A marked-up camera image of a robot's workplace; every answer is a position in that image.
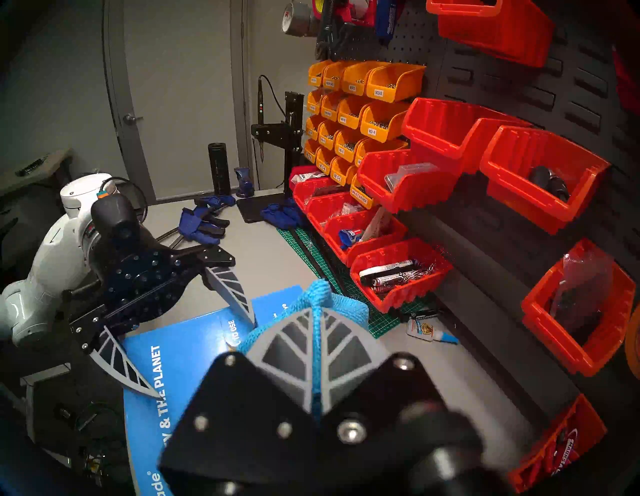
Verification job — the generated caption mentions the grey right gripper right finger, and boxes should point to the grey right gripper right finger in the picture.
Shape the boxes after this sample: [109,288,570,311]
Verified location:
[319,309,483,496]

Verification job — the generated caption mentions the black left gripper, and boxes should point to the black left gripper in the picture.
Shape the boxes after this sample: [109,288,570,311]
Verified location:
[69,245,258,401]

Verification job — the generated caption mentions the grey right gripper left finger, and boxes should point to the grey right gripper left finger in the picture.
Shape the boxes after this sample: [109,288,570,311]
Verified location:
[157,307,321,496]

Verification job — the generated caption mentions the blue shop towels box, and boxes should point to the blue shop towels box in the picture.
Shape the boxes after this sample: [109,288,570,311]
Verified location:
[121,285,321,496]

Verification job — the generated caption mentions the blue microfiber shop towel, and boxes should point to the blue microfiber shop towel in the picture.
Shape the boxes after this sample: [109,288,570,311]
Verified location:
[235,279,370,351]

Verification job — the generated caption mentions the white glue bottle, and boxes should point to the white glue bottle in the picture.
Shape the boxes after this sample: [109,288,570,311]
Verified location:
[406,315,460,346]

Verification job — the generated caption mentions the red plastic parts bin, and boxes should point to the red plastic parts bin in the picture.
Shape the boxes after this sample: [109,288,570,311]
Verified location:
[293,176,351,213]
[349,237,454,314]
[288,165,328,193]
[305,191,373,236]
[322,207,409,269]

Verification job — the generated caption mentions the blue black bar clamp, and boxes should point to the blue black bar clamp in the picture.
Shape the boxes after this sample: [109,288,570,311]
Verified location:
[194,194,237,221]
[154,207,232,249]

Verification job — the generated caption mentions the green cutting mat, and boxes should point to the green cutting mat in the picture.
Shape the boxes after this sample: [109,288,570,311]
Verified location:
[276,225,436,340]

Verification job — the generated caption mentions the black cylinder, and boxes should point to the black cylinder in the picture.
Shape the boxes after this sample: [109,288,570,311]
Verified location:
[207,142,232,197]

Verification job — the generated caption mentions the red plastic storage bin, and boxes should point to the red plastic storage bin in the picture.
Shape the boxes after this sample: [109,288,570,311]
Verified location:
[426,0,556,69]
[521,237,637,378]
[612,45,640,106]
[356,149,458,215]
[401,97,533,176]
[479,125,612,236]

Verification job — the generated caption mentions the red bin with red markers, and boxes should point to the red bin with red markers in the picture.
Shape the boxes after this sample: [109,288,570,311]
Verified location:
[507,393,608,493]

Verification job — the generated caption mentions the black metal stand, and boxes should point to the black metal stand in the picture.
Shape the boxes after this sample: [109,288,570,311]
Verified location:
[236,91,306,224]

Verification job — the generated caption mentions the black soldering iron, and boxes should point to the black soldering iron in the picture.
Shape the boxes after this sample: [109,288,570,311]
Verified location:
[256,75,288,163]

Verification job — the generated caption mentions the clear plastic parts bag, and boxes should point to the clear plastic parts bag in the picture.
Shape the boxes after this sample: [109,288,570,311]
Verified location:
[550,245,616,333]

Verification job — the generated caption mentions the grey door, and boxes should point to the grey door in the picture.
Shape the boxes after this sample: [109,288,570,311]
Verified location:
[102,0,251,203]

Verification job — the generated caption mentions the orange tape roll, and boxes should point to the orange tape roll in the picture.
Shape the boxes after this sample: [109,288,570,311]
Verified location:
[624,302,640,381]

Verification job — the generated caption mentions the black pegboard panel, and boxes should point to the black pegboard panel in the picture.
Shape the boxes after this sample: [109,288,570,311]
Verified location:
[310,0,640,476]

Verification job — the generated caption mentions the red white hanging tool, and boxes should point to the red white hanging tool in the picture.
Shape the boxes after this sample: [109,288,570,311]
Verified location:
[335,0,376,28]

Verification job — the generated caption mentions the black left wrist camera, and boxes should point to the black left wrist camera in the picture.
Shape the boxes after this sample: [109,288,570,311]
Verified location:
[90,192,142,251]

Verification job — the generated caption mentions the grey duct tape roll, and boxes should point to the grey duct tape roll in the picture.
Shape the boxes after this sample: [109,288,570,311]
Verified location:
[281,1,321,38]

